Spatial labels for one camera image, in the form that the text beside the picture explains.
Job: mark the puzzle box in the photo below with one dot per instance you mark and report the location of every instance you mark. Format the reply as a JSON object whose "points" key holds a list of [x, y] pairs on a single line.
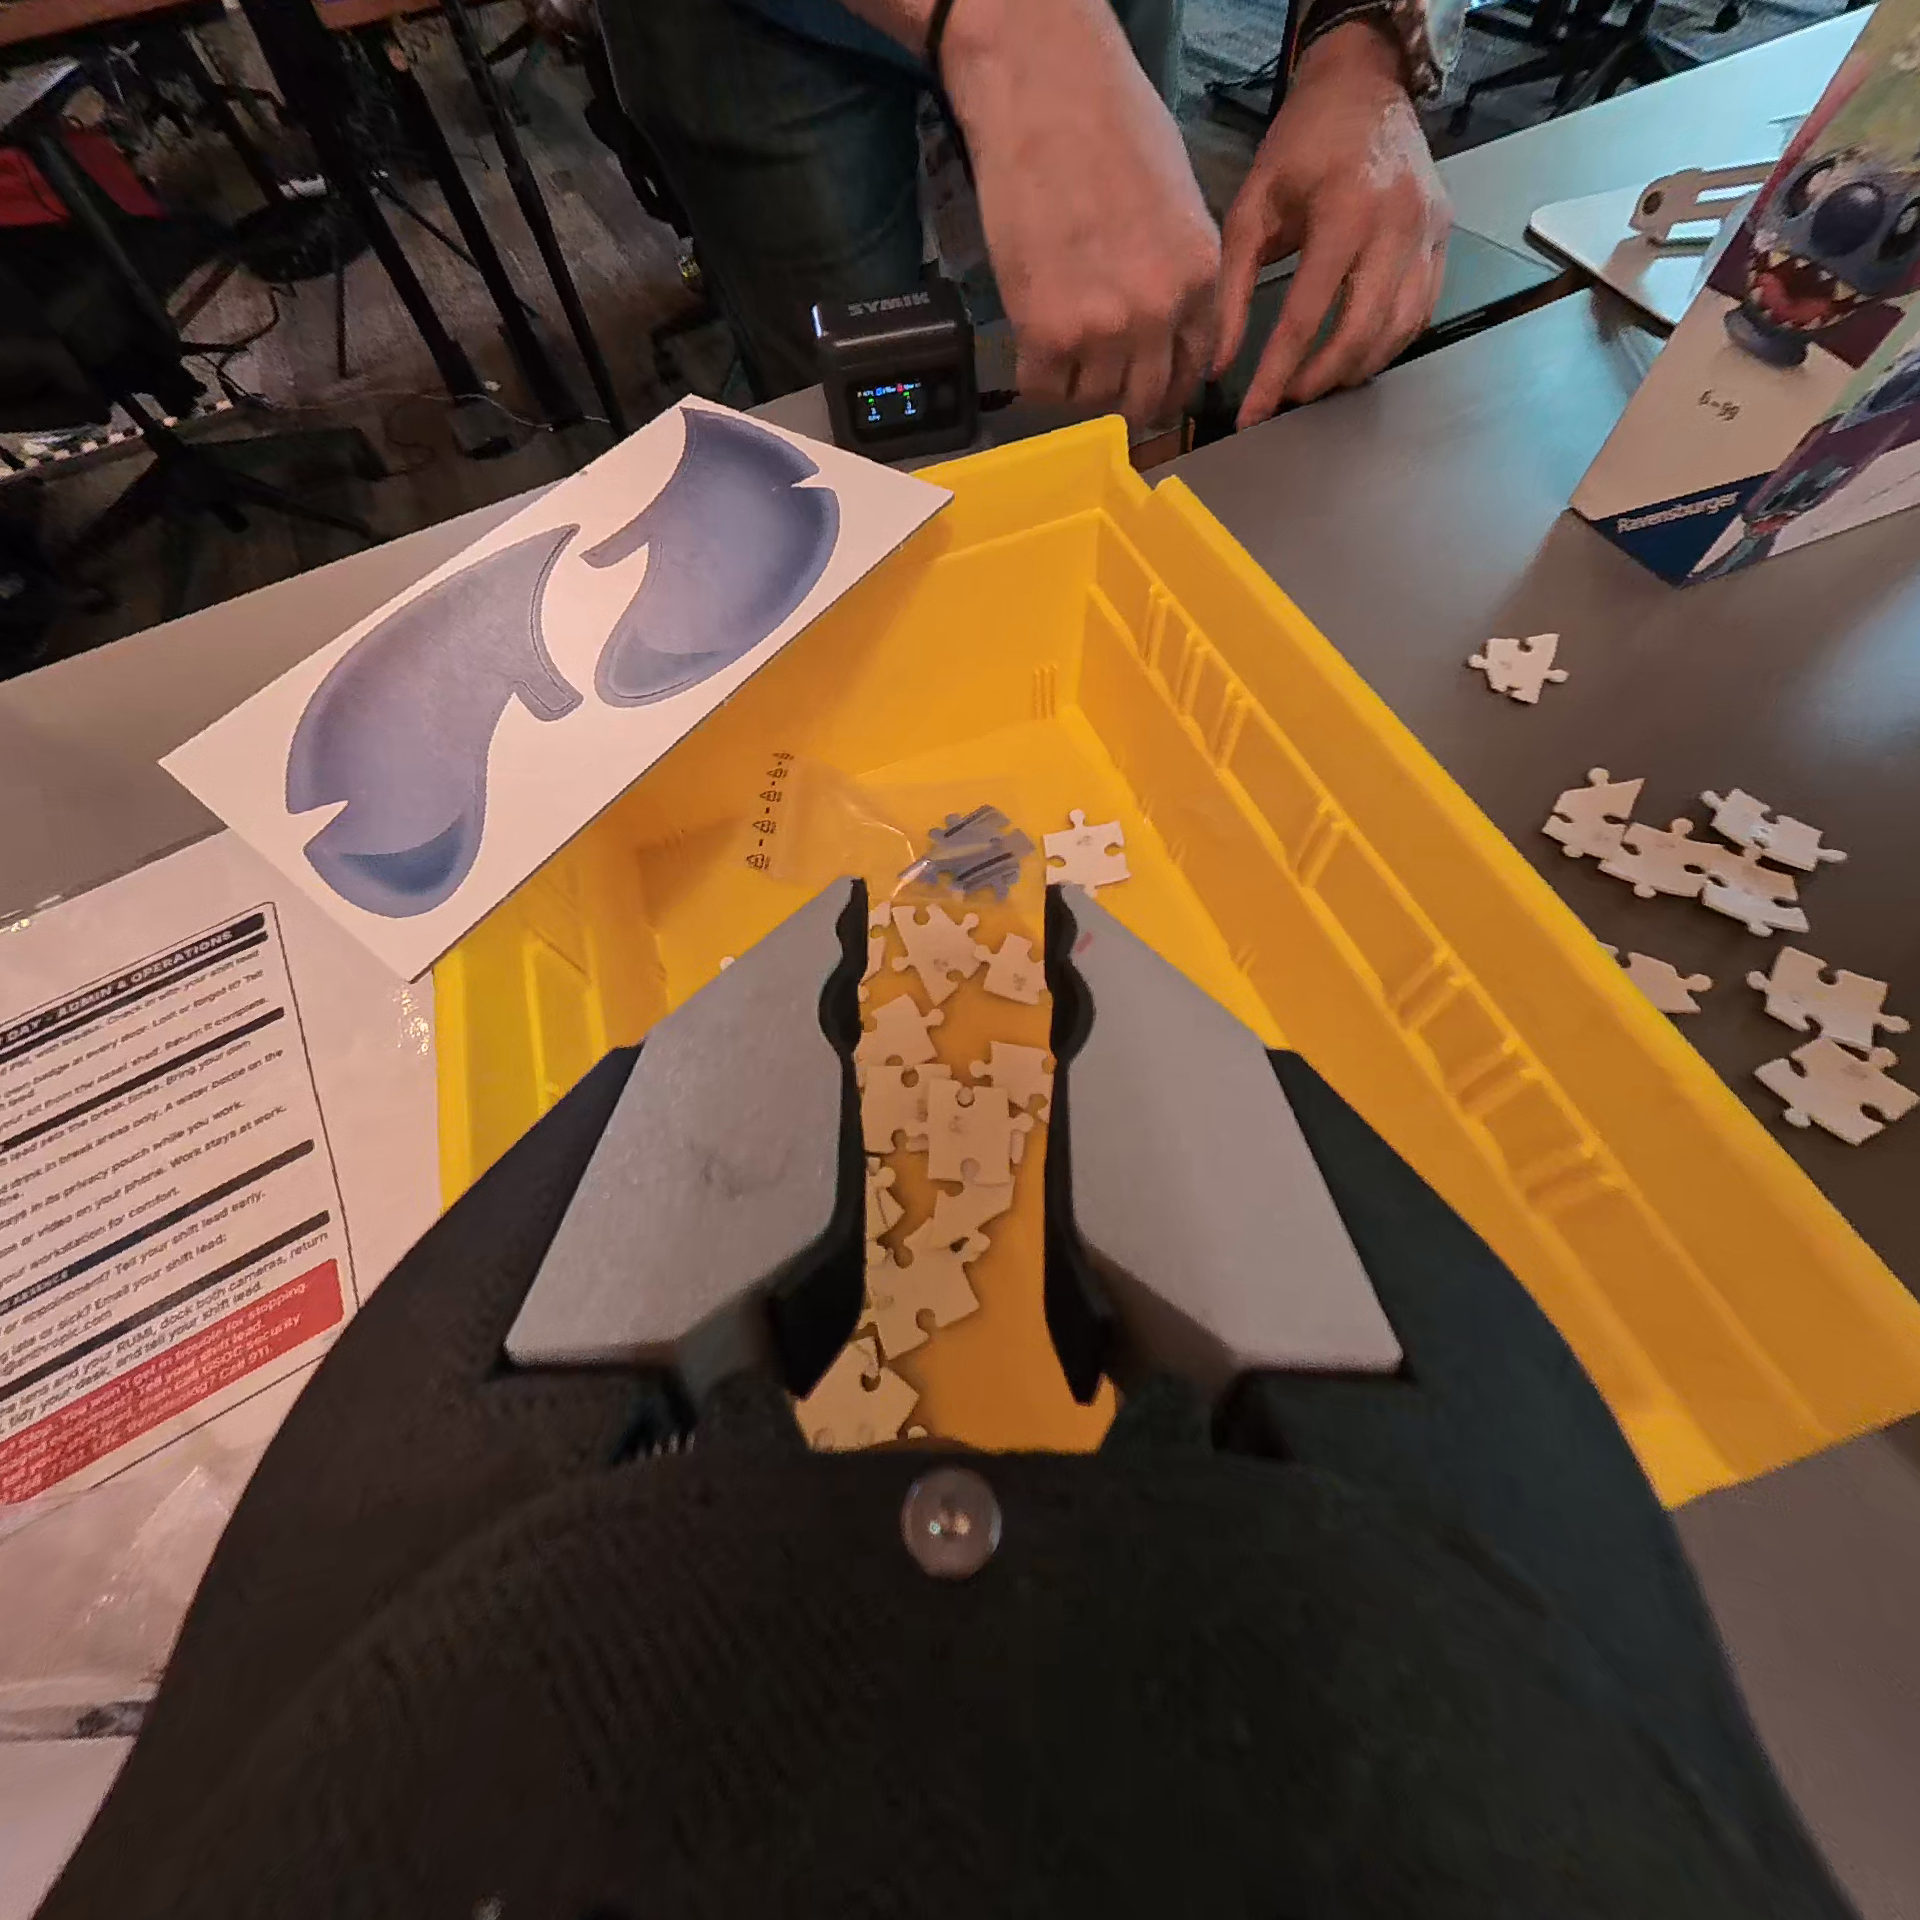
{"points": [[1695, 422]]}

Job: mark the pale wooden cutout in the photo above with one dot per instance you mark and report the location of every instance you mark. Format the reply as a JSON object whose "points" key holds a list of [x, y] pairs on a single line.
{"points": [[1687, 201]]}

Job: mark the black device with screen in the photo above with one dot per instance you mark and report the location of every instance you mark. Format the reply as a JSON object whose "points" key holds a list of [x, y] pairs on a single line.
{"points": [[893, 359]]}

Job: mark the white card with blue ears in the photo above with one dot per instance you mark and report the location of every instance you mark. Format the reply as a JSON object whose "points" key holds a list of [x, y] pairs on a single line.
{"points": [[494, 704]]}

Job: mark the pile of white puzzle pieces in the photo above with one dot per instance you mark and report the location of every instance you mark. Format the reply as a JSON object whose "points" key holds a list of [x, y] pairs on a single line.
{"points": [[955, 1110]]}

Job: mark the printed instruction sheet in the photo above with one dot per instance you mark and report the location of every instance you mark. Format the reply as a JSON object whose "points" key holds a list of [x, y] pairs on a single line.
{"points": [[166, 1142]]}

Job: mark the white flat board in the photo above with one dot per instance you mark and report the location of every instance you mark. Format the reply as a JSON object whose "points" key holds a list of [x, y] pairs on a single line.
{"points": [[1590, 240]]}

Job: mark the clear plastic wrapper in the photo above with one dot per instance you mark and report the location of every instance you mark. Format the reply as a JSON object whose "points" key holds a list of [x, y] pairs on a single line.
{"points": [[90, 1589]]}

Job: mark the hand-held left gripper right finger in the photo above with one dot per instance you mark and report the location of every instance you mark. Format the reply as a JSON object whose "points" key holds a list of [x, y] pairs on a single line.
{"points": [[1202, 1184]]}

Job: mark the black tripod stand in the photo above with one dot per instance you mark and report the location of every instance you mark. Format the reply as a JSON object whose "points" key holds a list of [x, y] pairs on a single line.
{"points": [[422, 210]]}

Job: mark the yellow plastic bin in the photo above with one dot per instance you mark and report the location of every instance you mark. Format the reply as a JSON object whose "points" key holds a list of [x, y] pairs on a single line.
{"points": [[1349, 960]]}

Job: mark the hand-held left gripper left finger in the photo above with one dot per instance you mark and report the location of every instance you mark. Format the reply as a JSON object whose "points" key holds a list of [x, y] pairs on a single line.
{"points": [[704, 1170]]}

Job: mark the clear bag of blue parts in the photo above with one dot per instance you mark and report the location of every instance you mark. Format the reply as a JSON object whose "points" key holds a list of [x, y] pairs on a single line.
{"points": [[840, 826]]}

